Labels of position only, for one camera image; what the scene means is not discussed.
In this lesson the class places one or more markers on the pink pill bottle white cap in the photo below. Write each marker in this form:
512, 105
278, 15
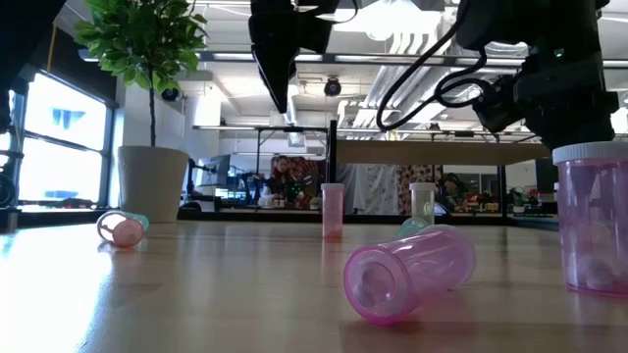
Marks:
589, 235
417, 265

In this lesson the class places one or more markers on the black ceiling camera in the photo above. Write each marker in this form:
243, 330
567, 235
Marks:
332, 87

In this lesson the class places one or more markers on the floral patterned cloth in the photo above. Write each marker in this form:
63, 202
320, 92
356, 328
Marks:
403, 176

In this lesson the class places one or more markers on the long ceiling light strip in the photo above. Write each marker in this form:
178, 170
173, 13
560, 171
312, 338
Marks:
235, 57
353, 58

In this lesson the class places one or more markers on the brown patterned tapestry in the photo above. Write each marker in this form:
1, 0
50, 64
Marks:
311, 176

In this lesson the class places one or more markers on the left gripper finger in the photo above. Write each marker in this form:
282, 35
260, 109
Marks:
277, 59

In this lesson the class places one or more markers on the red pill bottle white cap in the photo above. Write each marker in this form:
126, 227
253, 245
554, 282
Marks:
332, 211
120, 229

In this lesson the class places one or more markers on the person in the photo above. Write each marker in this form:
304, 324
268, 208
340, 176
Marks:
280, 179

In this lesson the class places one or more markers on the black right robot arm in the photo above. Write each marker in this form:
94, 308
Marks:
530, 24

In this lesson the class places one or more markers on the black computer monitor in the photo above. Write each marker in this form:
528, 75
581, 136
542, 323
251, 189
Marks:
545, 174

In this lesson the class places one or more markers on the black background table frame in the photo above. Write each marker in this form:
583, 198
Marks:
309, 129

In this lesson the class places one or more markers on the yellow pill bottle white cap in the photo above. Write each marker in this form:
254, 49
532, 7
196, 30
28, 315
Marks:
423, 201

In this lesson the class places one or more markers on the black white round object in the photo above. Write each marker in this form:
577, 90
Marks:
441, 211

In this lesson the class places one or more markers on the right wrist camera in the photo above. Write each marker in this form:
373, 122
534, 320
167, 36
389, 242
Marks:
495, 105

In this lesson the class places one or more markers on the white patterned cloth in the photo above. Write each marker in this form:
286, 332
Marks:
368, 188

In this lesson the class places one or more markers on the wooden shelf with black frame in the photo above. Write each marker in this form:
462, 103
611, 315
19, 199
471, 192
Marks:
441, 153

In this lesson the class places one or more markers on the green leafy plant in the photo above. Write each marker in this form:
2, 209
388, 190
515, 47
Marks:
142, 44

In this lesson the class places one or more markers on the large glass window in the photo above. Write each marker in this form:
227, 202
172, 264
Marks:
64, 147

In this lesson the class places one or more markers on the white round plant pot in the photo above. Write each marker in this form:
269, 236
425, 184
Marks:
152, 186

